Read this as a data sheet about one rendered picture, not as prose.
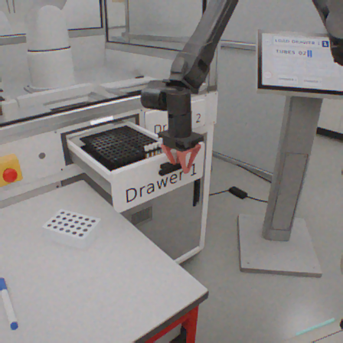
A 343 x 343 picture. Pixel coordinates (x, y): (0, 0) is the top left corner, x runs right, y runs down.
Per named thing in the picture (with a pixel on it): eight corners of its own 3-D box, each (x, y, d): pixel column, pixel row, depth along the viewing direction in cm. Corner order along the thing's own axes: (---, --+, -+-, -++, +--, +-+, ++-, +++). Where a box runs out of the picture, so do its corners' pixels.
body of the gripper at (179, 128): (176, 133, 81) (174, 106, 78) (205, 142, 74) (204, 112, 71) (157, 140, 77) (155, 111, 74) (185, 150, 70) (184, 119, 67)
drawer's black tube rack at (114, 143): (166, 164, 94) (166, 145, 91) (115, 184, 84) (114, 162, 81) (127, 142, 109) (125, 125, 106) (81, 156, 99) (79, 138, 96)
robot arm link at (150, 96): (186, 57, 67) (204, 73, 73) (148, 56, 73) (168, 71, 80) (169, 106, 66) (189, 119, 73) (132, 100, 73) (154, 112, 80)
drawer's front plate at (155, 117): (204, 125, 129) (206, 99, 124) (148, 142, 113) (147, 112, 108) (201, 123, 130) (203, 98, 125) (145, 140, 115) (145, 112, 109)
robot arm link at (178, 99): (180, 90, 66) (195, 86, 70) (156, 88, 70) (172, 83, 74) (181, 121, 69) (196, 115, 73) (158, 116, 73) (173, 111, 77)
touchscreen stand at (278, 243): (321, 277, 158) (384, 92, 109) (240, 271, 164) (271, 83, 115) (302, 221, 201) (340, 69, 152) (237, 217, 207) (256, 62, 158)
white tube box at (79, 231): (102, 230, 78) (100, 219, 76) (85, 251, 71) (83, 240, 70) (63, 220, 82) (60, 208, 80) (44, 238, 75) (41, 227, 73)
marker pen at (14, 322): (20, 328, 53) (17, 323, 52) (11, 332, 52) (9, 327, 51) (4, 280, 62) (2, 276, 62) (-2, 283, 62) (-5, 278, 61)
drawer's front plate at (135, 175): (203, 177, 91) (204, 142, 86) (117, 213, 75) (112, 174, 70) (198, 174, 92) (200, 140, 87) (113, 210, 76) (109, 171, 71)
